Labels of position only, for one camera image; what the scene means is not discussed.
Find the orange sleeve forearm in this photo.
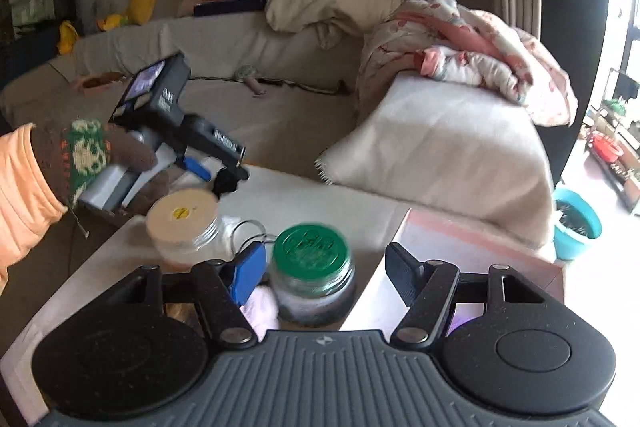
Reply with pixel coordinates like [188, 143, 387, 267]
[0, 124, 67, 291]

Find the pink snack tray on sofa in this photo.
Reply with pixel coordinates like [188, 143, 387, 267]
[73, 72, 127, 95]

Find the yellow plush toy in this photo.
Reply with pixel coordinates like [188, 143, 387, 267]
[96, 14, 129, 32]

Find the lavender fluffy sock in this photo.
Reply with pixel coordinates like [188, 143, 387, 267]
[240, 285, 280, 340]

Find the small doll on sofa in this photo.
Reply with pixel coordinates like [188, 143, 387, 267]
[234, 65, 266, 98]

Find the teal plastic basin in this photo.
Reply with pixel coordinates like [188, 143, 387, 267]
[553, 186, 602, 261]

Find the white table cloth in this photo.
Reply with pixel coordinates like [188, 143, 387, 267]
[1, 167, 410, 426]

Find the dark navy flat box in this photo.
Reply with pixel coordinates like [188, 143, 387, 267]
[193, 0, 268, 17]

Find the tall tan lidded canister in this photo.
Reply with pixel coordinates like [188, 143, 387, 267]
[145, 188, 240, 271]

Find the pink cardboard box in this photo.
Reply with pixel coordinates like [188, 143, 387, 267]
[344, 208, 566, 343]

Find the green-lidded glass jar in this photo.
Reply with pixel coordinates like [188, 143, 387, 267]
[269, 223, 356, 327]

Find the pink floral blanket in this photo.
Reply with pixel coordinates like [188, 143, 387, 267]
[356, 0, 578, 127]

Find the cream pillow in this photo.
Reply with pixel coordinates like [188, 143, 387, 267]
[265, 0, 405, 50]

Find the beige sofa with cover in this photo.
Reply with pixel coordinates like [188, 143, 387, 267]
[1, 13, 553, 246]

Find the left hand brown knit glove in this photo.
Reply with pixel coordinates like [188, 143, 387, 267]
[30, 119, 157, 208]

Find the black cord necklace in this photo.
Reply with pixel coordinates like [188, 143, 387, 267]
[229, 218, 276, 258]

